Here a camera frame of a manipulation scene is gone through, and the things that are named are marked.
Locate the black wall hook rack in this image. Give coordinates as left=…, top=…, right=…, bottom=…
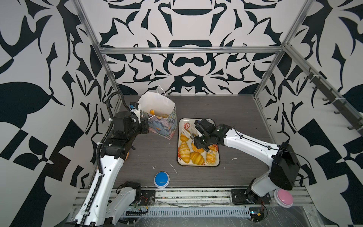
left=304, top=67, right=363, bottom=136

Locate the white slotted cable duct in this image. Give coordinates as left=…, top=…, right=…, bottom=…
left=123, top=207, right=251, bottom=218

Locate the pink push button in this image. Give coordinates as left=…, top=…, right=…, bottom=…
left=274, top=189, right=294, bottom=208

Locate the floral paper gift bag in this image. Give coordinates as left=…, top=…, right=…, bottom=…
left=138, top=85, right=177, bottom=140

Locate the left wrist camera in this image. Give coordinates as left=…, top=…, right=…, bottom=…
left=129, top=102, right=141, bottom=124

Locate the blue push button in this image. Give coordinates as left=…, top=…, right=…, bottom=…
left=154, top=172, right=170, bottom=189

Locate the small green-lit circuit board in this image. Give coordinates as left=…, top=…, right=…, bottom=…
left=249, top=207, right=268, bottom=223

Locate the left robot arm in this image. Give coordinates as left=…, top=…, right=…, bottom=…
left=66, top=110, right=148, bottom=227

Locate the round fake pastry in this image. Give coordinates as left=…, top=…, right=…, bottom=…
left=191, top=142, right=205, bottom=154

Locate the white strawberry tray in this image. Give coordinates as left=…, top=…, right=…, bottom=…
left=177, top=118, right=220, bottom=167

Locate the small fake croissant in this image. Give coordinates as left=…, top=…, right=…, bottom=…
left=180, top=133, right=190, bottom=142

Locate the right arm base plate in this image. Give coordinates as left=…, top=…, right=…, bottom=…
left=231, top=189, right=271, bottom=205

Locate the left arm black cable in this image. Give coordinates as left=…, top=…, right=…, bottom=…
left=106, top=91, right=131, bottom=117

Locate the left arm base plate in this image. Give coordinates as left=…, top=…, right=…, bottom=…
left=137, top=190, right=156, bottom=206

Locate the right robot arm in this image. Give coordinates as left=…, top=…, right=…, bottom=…
left=177, top=119, right=301, bottom=204

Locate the fake twisted bread roll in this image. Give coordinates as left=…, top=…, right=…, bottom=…
left=206, top=150, right=217, bottom=165

